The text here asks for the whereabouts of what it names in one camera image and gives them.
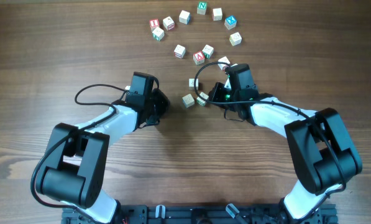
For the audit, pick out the wooden block yellow side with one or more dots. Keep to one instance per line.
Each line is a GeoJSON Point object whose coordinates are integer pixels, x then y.
{"type": "Point", "coordinates": [201, 99]}

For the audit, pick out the wooden block blue X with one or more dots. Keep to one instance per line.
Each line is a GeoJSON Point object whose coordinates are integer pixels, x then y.
{"type": "Point", "coordinates": [230, 22]}

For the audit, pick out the wooden block red I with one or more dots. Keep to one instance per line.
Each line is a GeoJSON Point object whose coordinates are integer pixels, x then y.
{"type": "Point", "coordinates": [154, 23]}

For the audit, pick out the wooden block green N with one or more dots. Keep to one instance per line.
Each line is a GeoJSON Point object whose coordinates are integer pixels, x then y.
{"type": "Point", "coordinates": [202, 7]}

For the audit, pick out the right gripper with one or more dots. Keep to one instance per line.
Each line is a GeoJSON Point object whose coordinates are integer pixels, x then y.
{"type": "Point", "coordinates": [215, 93]}

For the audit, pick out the wooden block blue E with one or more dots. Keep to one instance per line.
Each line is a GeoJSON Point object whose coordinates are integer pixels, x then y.
{"type": "Point", "coordinates": [184, 17]}

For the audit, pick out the wooden block red 6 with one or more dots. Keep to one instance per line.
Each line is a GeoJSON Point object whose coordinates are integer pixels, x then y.
{"type": "Point", "coordinates": [168, 23]}

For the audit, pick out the wooden block red M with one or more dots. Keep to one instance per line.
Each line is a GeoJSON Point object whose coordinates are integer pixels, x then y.
{"type": "Point", "coordinates": [223, 60]}

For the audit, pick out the wooden block letter Z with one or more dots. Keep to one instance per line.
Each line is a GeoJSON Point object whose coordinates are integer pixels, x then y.
{"type": "Point", "coordinates": [179, 51]}

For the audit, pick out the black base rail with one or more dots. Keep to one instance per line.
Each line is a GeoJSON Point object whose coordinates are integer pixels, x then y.
{"type": "Point", "coordinates": [258, 213]}

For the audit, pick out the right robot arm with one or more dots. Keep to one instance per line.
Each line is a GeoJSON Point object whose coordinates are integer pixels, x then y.
{"type": "Point", "coordinates": [323, 154]}

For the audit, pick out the wooden block blue side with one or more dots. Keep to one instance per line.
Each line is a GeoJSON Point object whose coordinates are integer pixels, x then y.
{"type": "Point", "coordinates": [188, 100]}

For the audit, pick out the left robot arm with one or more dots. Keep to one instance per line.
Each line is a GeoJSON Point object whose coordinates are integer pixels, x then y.
{"type": "Point", "coordinates": [70, 174]}

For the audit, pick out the plain wooden picture block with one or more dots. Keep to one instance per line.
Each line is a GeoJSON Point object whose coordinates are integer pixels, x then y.
{"type": "Point", "coordinates": [217, 14]}

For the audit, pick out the wooden block teal butterfly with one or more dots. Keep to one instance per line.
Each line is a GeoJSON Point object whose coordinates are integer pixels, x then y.
{"type": "Point", "coordinates": [158, 34]}

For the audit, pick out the wooden block red A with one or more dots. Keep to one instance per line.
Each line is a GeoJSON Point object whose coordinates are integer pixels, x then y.
{"type": "Point", "coordinates": [198, 58]}

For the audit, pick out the wooden block red Q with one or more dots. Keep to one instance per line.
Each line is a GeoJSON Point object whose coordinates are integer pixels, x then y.
{"type": "Point", "coordinates": [193, 84]}

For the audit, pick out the wooden block green side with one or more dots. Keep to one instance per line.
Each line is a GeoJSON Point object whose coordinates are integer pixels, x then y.
{"type": "Point", "coordinates": [208, 51]}

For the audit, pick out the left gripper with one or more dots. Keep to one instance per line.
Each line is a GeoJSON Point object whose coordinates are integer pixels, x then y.
{"type": "Point", "coordinates": [161, 103]}

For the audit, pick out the wooden block number 3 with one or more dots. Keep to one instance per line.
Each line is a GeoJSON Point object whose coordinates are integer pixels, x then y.
{"type": "Point", "coordinates": [235, 39]}

